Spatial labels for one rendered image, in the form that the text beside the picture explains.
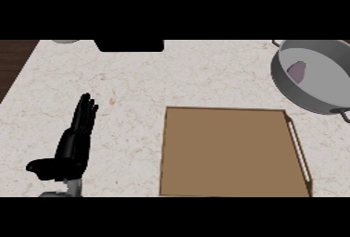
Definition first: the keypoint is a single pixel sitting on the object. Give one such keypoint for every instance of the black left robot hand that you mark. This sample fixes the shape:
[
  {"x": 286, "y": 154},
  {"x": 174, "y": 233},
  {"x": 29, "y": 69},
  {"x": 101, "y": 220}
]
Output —
[{"x": 73, "y": 145}]

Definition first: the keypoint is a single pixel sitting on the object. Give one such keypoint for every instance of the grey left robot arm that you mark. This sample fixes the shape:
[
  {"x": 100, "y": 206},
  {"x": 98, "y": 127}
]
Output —
[{"x": 69, "y": 189}]

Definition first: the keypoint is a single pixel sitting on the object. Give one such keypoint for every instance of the brown wooden tray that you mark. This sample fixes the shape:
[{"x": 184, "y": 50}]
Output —
[{"x": 230, "y": 152}]

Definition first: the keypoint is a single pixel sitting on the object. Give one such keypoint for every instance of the purple eggplant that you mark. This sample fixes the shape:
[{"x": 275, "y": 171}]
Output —
[{"x": 298, "y": 71}]

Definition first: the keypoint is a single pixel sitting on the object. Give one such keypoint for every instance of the grey metal pot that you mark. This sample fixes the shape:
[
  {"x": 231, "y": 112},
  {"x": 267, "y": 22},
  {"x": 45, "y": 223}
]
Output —
[{"x": 315, "y": 77}]

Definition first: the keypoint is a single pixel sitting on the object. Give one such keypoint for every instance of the grey round object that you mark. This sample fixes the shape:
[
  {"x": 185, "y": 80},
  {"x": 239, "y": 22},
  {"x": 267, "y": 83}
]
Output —
[{"x": 66, "y": 41}]

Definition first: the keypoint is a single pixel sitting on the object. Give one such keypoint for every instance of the black appliance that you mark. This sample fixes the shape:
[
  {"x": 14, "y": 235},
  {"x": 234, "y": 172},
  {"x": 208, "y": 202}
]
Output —
[{"x": 131, "y": 45}]

